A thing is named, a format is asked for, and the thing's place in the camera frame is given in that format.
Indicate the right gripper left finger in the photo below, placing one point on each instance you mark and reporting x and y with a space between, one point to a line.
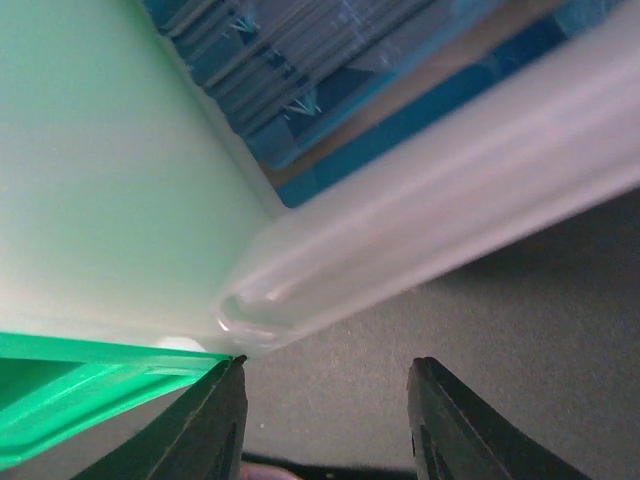
199 436

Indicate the white bin with blue cards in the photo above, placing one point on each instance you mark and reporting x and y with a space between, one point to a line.
131 215

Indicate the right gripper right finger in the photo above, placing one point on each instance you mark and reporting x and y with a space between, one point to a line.
457 435

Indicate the green bin with black cards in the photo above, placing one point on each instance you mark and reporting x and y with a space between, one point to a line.
54 388

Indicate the blue credit card stack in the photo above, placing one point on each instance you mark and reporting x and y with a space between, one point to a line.
314 90

